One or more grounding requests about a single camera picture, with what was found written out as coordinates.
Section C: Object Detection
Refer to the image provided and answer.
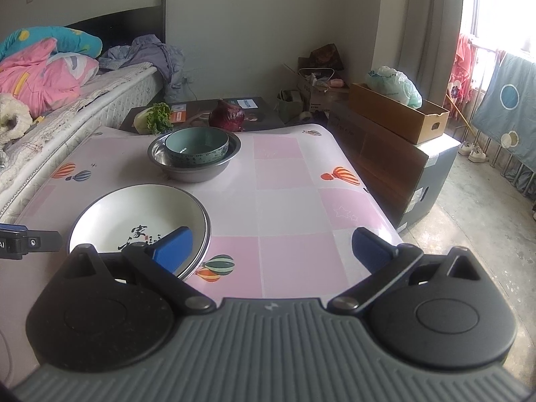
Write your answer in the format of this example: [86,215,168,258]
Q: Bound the white fluffy towel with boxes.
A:
[0,93,34,145]

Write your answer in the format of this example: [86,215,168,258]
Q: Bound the grey crumpled clothes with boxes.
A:
[98,35,185,104]

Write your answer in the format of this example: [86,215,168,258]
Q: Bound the teal ceramic bowl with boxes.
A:
[165,127,228,163]

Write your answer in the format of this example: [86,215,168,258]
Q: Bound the white mattress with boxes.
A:
[1,63,163,222]

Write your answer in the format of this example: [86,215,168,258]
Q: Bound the small open cardboard box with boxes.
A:
[349,83,449,145]

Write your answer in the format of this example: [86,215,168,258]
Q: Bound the green leafy cabbage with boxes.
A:
[133,103,173,135]

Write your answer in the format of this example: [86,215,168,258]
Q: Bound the pink cartoon quilt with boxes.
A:
[1,26,103,118]

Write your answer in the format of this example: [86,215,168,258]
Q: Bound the white ceramic plate with calligraphy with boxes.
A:
[68,184,195,274]

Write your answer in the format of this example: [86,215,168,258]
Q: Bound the steel bowl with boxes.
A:
[175,198,212,280]
[147,132,242,183]

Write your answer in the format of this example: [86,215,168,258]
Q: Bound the blue hanging blanket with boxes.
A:
[472,54,535,169]

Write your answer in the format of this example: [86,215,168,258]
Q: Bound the large brown grey carton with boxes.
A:
[327,102,460,231]

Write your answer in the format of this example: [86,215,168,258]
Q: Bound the white plastic bag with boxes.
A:
[365,65,422,109]

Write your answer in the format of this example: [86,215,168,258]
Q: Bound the black bed headboard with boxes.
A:
[67,0,166,53]

